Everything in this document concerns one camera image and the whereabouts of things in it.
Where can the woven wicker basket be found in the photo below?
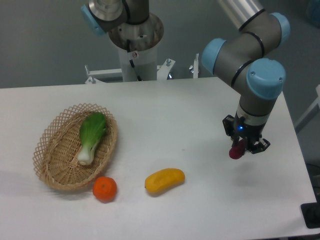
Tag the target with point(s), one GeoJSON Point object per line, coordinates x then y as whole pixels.
{"type": "Point", "coordinates": [55, 157]}

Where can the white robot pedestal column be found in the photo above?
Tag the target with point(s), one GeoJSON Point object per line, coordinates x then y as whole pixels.
{"type": "Point", "coordinates": [132, 63]}

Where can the white frame at right edge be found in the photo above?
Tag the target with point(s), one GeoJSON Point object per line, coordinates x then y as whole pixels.
{"type": "Point", "coordinates": [309, 113]}

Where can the white metal mounting frame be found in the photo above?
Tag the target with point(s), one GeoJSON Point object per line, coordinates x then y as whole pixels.
{"type": "Point", "coordinates": [163, 72]}

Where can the orange tangerine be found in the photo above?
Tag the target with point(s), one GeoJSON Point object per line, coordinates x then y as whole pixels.
{"type": "Point", "coordinates": [104, 188]}

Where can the green bok choy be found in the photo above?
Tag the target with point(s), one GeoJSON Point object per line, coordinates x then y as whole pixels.
{"type": "Point", "coordinates": [91, 131]}

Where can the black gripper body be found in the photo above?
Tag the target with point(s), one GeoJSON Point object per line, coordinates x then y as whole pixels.
{"type": "Point", "coordinates": [247, 126]}

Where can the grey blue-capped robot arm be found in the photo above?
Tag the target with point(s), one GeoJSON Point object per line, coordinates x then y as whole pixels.
{"type": "Point", "coordinates": [241, 63]}

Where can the purple sweet potato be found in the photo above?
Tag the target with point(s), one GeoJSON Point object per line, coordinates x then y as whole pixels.
{"type": "Point", "coordinates": [237, 150]}

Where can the yellow mango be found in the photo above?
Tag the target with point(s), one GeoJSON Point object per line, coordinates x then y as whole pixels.
{"type": "Point", "coordinates": [163, 180]}

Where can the black device at table edge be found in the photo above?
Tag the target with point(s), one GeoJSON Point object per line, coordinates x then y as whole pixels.
{"type": "Point", "coordinates": [311, 214]}

